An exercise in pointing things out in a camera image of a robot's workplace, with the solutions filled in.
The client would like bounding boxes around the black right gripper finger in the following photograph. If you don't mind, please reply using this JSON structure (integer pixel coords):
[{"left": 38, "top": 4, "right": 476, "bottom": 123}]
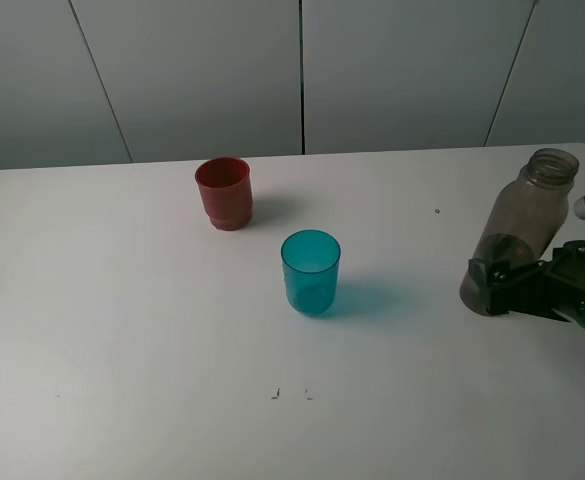
[{"left": 469, "top": 258, "right": 554, "bottom": 316}]

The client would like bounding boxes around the smoky brown plastic bottle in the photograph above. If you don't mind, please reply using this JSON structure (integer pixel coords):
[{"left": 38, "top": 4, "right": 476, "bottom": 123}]
[{"left": 458, "top": 147, "right": 581, "bottom": 316}]

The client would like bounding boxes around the teal translucent plastic cup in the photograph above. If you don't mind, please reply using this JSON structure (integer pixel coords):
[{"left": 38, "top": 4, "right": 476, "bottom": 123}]
[{"left": 281, "top": 229, "right": 341, "bottom": 316}]

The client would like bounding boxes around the red plastic cup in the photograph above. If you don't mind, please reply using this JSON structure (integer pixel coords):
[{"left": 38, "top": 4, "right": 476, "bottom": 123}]
[{"left": 195, "top": 157, "right": 253, "bottom": 231}]

